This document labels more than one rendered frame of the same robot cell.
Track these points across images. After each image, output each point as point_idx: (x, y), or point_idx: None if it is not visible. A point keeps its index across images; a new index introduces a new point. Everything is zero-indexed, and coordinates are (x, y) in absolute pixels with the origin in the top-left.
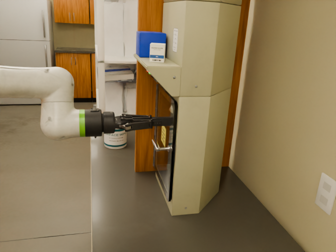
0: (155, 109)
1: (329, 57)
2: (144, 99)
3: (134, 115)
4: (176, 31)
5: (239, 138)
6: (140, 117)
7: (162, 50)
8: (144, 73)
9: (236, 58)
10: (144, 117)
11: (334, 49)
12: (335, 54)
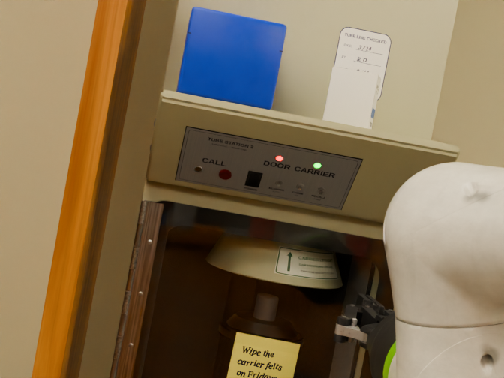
0: (127, 301)
1: (444, 118)
2: (81, 269)
3: (352, 313)
4: (376, 42)
5: (92, 348)
6: (372, 313)
7: (377, 95)
8: (100, 163)
9: (127, 103)
10: (370, 310)
11: (455, 105)
12: (458, 114)
